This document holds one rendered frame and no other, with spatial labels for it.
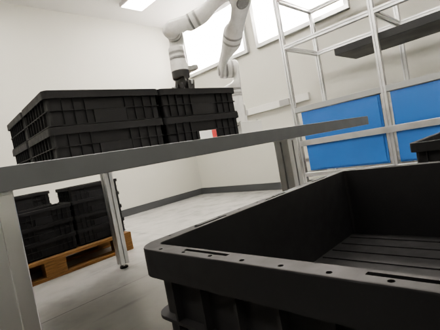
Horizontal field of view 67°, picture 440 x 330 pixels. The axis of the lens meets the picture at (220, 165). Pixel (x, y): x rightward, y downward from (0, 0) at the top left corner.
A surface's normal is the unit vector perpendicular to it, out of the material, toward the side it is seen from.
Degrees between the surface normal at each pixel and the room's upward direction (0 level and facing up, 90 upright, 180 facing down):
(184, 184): 90
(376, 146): 90
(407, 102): 90
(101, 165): 90
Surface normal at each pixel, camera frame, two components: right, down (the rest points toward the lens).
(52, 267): 0.70, -0.10
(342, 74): -0.69, 0.15
